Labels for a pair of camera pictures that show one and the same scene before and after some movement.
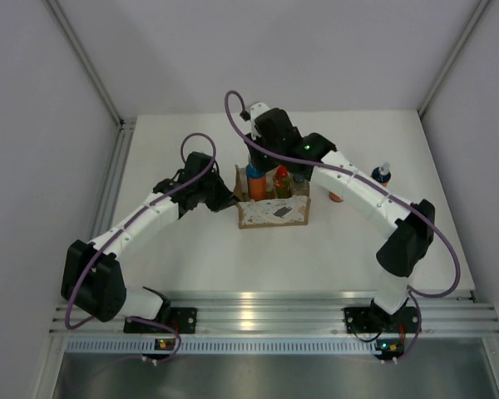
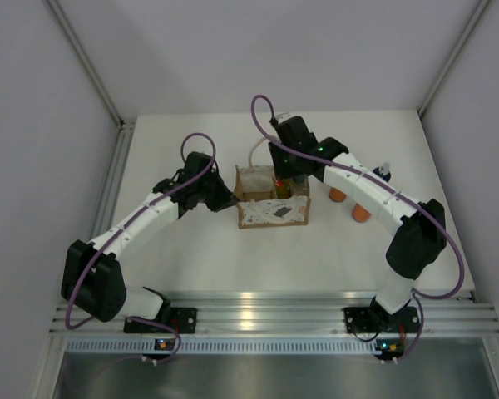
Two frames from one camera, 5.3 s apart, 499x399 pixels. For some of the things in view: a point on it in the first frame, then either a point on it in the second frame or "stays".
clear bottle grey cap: [300, 185] stays
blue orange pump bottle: [257, 182] to [360, 214]
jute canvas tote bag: [271, 211] stays
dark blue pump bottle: [382, 174] stays
